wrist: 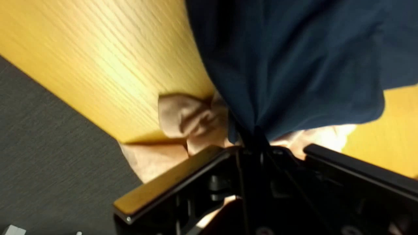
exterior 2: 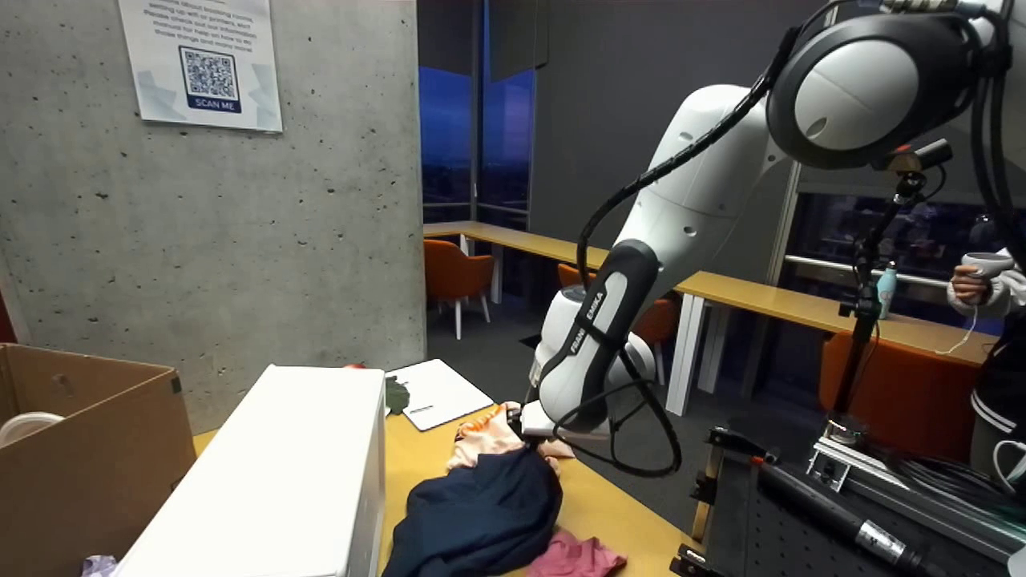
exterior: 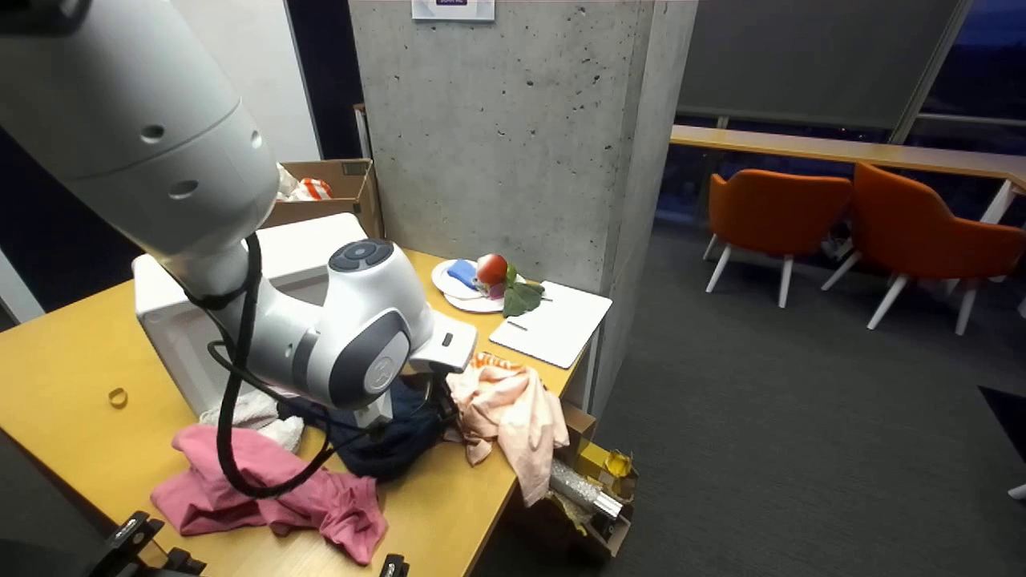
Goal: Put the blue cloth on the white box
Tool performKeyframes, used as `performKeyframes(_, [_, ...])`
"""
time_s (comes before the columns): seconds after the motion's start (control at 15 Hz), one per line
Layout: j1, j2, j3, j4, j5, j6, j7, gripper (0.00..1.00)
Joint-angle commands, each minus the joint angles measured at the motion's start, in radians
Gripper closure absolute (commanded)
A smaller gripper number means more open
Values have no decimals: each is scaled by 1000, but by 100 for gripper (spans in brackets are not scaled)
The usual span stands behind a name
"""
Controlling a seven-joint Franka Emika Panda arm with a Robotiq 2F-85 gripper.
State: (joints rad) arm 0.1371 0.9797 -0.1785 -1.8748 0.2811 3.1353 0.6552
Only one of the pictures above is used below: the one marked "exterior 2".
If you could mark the brown cardboard box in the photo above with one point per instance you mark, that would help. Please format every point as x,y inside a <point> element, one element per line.
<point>98,470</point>

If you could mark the white paper sheet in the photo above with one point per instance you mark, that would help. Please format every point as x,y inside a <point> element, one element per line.
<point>440,392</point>

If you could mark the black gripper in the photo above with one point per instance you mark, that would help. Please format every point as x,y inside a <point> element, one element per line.
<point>531,419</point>

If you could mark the peach orange printed cloth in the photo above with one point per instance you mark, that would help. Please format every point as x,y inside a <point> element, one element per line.
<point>475,435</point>

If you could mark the black metal cylinder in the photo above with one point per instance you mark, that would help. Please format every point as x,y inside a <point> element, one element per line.
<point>821,511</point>

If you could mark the light blue clip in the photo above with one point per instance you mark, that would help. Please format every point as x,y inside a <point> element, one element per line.
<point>885,291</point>

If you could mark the orange chair white legs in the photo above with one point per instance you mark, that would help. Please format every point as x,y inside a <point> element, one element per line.
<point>657,322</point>
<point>458,273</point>

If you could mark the black perforated breadboard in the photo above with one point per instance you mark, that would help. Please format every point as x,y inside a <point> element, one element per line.
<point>772,534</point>

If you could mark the white handheld controller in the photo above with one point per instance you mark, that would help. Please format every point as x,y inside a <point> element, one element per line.
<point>989,262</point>

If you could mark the dark blue cloth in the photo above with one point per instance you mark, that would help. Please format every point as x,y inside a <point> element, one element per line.
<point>482,516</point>

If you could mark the operator hand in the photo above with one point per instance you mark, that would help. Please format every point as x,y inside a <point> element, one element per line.
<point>971,291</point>

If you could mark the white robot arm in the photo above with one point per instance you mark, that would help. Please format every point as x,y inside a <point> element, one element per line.
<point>695,214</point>

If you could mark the long wooden counter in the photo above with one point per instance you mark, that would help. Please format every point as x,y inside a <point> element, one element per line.
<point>811,309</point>

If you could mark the operator torso black jacket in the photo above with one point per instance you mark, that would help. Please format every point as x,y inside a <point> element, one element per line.
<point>1005,419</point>

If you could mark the pink cloth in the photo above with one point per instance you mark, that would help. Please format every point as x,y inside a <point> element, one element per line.
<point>579,558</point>

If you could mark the orange upholstered seat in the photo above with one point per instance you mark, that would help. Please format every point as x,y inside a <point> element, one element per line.
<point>901,401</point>

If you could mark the aluminium rail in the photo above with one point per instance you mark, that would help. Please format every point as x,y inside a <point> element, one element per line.
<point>917,484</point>

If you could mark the white rectangular box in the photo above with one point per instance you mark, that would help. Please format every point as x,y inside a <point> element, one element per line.
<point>266,484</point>

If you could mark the grey sleeved operator forearm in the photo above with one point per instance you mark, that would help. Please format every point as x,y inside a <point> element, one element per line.
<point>1005,298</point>

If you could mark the window with dusk sky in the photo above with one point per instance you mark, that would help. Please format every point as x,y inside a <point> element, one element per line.
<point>475,139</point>

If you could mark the small purple object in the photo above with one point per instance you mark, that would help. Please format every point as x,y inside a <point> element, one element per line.
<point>98,567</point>

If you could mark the black camera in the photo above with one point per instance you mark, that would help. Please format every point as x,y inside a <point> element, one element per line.
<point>929,157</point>

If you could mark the white QR code poster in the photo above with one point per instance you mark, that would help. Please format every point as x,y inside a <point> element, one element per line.
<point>204,65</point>

